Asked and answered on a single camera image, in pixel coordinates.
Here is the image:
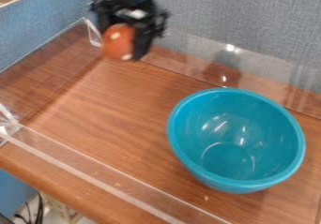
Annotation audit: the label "clear acrylic barrier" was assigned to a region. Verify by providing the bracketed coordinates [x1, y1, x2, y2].
[86, 17, 321, 120]
[0, 104, 231, 224]
[0, 23, 96, 112]

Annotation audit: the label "blue partition panel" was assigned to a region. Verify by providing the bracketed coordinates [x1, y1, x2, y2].
[0, 0, 97, 72]

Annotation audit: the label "black cables under table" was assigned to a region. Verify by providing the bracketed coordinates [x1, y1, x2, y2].
[0, 192, 47, 224]

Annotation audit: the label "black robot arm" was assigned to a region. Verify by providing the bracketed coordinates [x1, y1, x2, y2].
[92, 0, 170, 61]

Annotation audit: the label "clear acrylic front barrier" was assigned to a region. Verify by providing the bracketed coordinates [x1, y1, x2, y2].
[0, 104, 231, 224]

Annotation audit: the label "clear acrylic back barrier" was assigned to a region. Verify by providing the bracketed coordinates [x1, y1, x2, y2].
[86, 17, 321, 120]

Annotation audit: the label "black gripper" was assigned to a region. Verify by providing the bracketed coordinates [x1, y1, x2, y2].
[92, 0, 170, 60]

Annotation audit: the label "clear acrylic left barrier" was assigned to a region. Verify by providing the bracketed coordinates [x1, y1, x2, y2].
[0, 23, 96, 112]

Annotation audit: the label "brown spotted toy mushroom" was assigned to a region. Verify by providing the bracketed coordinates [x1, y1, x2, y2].
[102, 23, 136, 61]

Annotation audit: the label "blue plastic bowl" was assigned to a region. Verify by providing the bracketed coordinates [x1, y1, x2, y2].
[168, 88, 307, 194]

